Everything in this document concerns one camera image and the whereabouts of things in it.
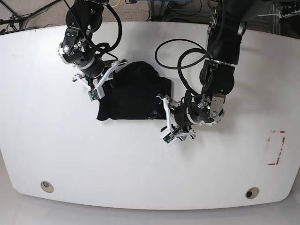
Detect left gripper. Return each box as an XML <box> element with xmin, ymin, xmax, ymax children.
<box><xmin>147</xmin><ymin>94</ymin><xmax>197</xmax><ymax>141</ymax></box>

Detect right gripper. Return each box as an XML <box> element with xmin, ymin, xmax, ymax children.
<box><xmin>71</xmin><ymin>58</ymin><xmax>128</xmax><ymax>93</ymax></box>

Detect black printed T-shirt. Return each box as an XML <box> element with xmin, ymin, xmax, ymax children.
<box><xmin>97</xmin><ymin>61</ymin><xmax>172</xmax><ymax>121</ymax></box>

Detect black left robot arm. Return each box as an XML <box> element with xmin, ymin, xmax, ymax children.
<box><xmin>158</xmin><ymin>0</ymin><xmax>271</xmax><ymax>145</ymax></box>

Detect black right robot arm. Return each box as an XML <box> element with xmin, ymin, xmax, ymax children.
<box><xmin>58</xmin><ymin>0</ymin><xmax>122</xmax><ymax>90</ymax></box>

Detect black tripod legs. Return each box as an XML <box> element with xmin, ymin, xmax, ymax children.
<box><xmin>0</xmin><ymin>0</ymin><xmax>67</xmax><ymax>32</ymax></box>

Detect left table grommet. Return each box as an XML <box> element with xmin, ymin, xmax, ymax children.
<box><xmin>40</xmin><ymin>181</ymin><xmax>54</xmax><ymax>193</ymax></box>

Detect table grommet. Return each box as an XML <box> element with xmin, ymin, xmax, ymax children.
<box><xmin>40</xmin><ymin>181</ymin><xmax>54</xmax><ymax>193</ymax></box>
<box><xmin>245</xmin><ymin>187</ymin><xmax>260</xmax><ymax>199</ymax></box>

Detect red tape marking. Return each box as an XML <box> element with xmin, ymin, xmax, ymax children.
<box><xmin>264</xmin><ymin>131</ymin><xmax>285</xmax><ymax>165</ymax></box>

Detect right table grommet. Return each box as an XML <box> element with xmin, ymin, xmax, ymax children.
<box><xmin>245</xmin><ymin>187</ymin><xmax>260</xmax><ymax>199</ymax></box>

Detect white power strip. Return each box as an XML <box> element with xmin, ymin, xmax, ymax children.
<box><xmin>279</xmin><ymin>4</ymin><xmax>300</xmax><ymax>19</ymax></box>

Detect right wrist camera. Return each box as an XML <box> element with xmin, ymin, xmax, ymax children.
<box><xmin>87</xmin><ymin>88</ymin><xmax>105</xmax><ymax>101</ymax></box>

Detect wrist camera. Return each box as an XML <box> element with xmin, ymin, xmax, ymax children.
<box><xmin>87</xmin><ymin>88</ymin><xmax>105</xmax><ymax>101</ymax></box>
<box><xmin>160</xmin><ymin>126</ymin><xmax>177</xmax><ymax>145</ymax></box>

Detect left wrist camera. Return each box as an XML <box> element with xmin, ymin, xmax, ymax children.
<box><xmin>160</xmin><ymin>126</ymin><xmax>177</xmax><ymax>145</ymax></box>

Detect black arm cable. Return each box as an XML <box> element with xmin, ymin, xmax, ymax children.
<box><xmin>155</xmin><ymin>38</ymin><xmax>208</xmax><ymax>94</ymax></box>

